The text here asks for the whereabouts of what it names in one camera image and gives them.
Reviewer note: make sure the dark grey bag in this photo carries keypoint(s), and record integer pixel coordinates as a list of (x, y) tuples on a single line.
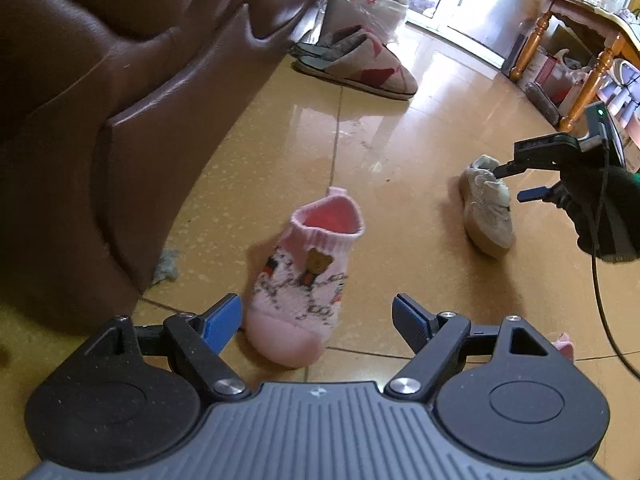
[(542, 105)]

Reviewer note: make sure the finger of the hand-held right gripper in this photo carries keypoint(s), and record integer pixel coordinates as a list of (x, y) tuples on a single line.
[(535, 194), (510, 168)]

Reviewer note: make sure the wooden table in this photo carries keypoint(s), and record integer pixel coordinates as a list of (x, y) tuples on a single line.
[(595, 80)]

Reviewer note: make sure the grey lint clump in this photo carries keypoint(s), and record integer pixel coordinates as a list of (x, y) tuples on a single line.
[(167, 265)]

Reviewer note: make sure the pink sock shoe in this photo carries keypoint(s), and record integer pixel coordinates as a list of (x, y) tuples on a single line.
[(305, 310), (564, 347)]

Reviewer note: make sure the brown leather sofa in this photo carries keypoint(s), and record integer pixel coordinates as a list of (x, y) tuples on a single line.
[(100, 110)]

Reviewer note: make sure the person's right hand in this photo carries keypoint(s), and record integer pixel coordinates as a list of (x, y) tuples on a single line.
[(615, 210)]

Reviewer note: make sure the white maroon-striped sneaker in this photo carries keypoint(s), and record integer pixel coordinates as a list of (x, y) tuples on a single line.
[(487, 215)]

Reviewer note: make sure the pink red plush slipper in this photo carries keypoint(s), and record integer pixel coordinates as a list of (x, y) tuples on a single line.
[(306, 50), (370, 65)]

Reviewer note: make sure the glass sliding door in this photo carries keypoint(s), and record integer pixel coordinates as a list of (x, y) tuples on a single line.
[(450, 0)]

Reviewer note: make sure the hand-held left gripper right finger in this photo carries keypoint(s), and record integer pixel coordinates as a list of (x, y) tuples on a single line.
[(412, 322)]

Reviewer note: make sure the white bag red print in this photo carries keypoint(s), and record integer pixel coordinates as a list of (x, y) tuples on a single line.
[(555, 72)]

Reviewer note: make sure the clear plastic bag red print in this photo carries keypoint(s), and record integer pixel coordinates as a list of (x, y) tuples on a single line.
[(360, 5)]

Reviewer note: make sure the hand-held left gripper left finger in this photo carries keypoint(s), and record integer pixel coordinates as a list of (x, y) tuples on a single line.
[(222, 322)]

